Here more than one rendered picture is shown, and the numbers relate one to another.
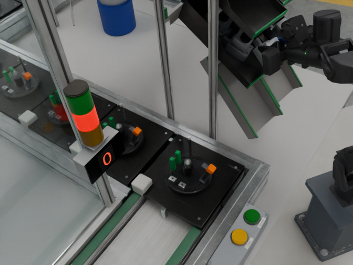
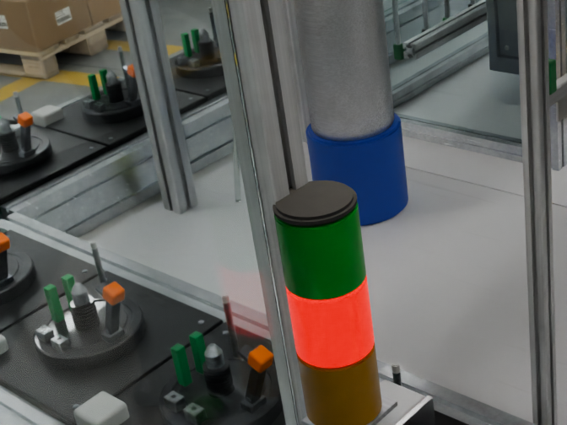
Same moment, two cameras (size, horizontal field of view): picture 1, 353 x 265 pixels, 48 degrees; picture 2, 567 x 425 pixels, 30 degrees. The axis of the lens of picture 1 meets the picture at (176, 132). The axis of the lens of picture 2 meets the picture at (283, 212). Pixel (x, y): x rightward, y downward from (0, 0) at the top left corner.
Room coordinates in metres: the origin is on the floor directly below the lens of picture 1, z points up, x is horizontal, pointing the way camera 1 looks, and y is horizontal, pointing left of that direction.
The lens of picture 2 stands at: (0.04, 0.13, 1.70)
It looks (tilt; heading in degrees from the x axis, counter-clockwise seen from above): 28 degrees down; 8
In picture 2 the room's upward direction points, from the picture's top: 9 degrees counter-clockwise
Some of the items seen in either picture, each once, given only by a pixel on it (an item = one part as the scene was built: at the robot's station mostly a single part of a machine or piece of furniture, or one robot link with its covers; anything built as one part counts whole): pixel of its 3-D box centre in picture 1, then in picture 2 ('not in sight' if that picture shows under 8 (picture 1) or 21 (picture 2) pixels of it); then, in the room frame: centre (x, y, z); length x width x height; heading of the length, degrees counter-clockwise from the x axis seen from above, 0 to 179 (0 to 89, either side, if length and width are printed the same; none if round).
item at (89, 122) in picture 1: (85, 115); (330, 313); (0.60, 0.19, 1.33); 0.05 x 0.05 x 0.05
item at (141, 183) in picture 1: (142, 184); not in sight; (0.65, 0.11, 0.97); 0.05 x 0.05 x 0.04; 51
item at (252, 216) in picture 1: (251, 216); not in sight; (0.52, -0.18, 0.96); 0.04 x 0.04 x 0.02
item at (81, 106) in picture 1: (79, 98); (321, 243); (0.60, 0.19, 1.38); 0.05 x 0.05 x 0.05
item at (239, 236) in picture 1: (239, 237); not in sight; (0.47, -0.14, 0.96); 0.04 x 0.04 x 0.02
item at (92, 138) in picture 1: (90, 131); (339, 377); (0.60, 0.19, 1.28); 0.05 x 0.05 x 0.05
